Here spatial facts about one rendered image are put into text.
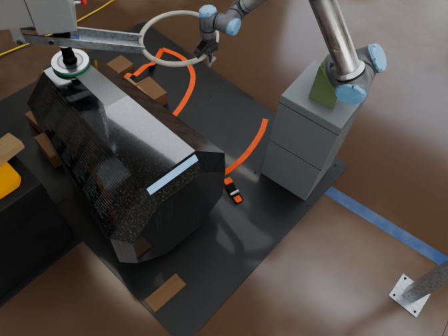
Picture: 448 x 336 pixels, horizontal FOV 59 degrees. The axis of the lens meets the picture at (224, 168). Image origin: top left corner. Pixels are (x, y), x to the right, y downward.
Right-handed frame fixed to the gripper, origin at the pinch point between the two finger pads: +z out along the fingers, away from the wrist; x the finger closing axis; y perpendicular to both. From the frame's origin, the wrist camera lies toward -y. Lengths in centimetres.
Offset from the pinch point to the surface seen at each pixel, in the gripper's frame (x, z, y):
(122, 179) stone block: -27, 6, -82
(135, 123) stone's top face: -5, 3, -57
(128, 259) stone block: -44, 53, -102
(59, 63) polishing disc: 57, -1, -63
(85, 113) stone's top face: 18, 1, -73
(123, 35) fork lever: 43, -9, -26
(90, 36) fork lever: 52, -12, -42
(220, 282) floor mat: -83, 85, -66
